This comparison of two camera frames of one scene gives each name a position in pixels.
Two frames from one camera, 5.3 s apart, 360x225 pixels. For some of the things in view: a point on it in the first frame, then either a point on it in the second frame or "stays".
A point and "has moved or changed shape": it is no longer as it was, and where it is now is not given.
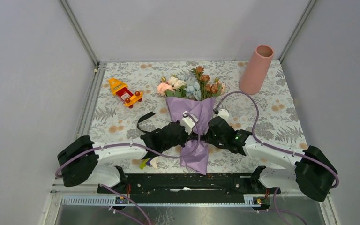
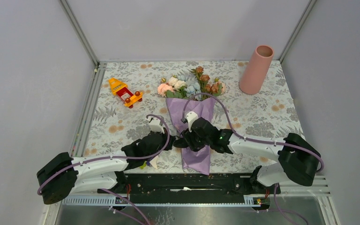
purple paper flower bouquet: (193, 93) stays
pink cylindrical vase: (252, 77) stays
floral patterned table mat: (126, 89) stays
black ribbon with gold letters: (142, 118) has moved or changed shape
